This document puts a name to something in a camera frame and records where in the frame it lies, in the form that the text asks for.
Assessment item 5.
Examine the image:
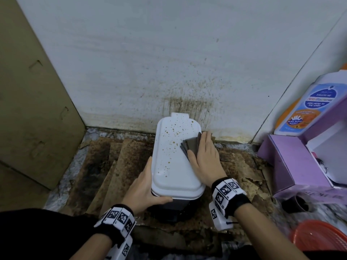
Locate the person's left hand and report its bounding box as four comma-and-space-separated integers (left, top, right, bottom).
121, 156, 174, 216

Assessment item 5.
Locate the person's right hand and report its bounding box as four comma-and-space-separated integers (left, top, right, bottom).
187, 131, 228, 189

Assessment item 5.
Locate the white lidded trash bin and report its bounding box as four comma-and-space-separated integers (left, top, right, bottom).
150, 112, 206, 222

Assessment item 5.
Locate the person's left forearm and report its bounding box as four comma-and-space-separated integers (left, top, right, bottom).
69, 234, 113, 260

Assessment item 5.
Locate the person's right forearm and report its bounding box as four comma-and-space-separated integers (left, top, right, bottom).
234, 204, 309, 260

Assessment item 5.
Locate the person's black clothing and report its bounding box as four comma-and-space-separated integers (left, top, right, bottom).
0, 208, 109, 260

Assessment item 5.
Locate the stained brown cardboard sheet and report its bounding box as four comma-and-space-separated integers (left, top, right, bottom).
59, 134, 274, 255

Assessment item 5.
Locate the right wrist marker band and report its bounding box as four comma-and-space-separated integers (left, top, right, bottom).
209, 177, 252, 231

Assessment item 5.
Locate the purple cardboard display box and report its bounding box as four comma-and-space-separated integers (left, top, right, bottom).
257, 96, 347, 205

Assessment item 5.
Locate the dark drink cup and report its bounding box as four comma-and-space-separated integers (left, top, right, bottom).
281, 195, 309, 214

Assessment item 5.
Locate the white bottle blue orange label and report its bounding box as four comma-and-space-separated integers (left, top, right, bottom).
274, 63, 347, 136

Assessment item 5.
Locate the orange plastic basket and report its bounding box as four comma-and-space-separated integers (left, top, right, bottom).
289, 220, 347, 252

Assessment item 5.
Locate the brown cardboard panel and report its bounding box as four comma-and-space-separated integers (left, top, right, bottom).
0, 0, 86, 212

